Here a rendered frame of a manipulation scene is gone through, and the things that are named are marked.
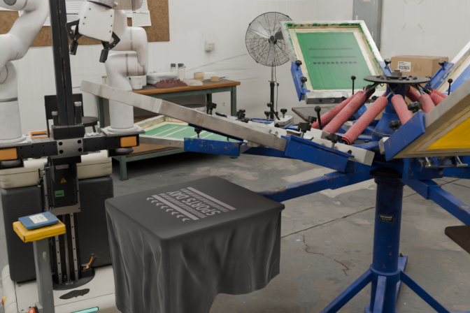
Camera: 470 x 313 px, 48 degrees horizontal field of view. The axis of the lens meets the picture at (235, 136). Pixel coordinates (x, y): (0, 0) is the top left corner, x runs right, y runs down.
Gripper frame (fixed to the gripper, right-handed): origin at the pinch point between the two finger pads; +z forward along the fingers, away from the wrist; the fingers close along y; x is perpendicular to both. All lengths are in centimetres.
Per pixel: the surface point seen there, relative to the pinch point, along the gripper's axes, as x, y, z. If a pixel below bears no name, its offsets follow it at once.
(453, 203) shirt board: 52, -125, 20
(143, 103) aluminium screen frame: 19.4, -11.0, 9.7
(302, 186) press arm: 2, -99, 29
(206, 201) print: 2, -53, 40
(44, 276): -10, -6, 72
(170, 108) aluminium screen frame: 28.9, -14.2, 9.4
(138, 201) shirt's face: -13, -34, 45
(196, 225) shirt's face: 19, -39, 44
